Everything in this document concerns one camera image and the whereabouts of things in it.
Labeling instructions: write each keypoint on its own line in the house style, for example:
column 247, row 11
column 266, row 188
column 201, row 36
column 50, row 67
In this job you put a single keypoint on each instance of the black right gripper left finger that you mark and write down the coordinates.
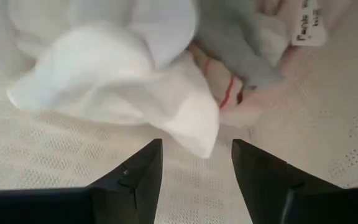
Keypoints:
column 135, row 189

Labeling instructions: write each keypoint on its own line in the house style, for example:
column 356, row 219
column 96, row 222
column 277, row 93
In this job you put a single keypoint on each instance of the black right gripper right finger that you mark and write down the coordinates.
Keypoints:
column 259, row 186

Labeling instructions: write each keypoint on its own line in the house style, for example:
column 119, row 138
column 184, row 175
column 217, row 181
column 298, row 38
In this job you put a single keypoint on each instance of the white garment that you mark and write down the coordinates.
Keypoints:
column 110, row 81

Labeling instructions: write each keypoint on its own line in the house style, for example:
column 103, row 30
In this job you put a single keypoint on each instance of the white woven laundry basket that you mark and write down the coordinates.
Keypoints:
column 42, row 149

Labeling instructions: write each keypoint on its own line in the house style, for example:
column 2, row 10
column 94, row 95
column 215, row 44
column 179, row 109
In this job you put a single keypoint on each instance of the cream cloth with red stripes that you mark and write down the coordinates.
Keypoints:
column 219, row 81

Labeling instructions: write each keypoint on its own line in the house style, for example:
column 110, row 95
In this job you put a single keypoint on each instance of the grey-white garment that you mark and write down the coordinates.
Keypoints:
column 235, row 40

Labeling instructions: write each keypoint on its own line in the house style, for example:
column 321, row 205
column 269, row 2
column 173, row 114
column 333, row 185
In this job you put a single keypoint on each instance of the white handwritten paper label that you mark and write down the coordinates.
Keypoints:
column 309, row 25

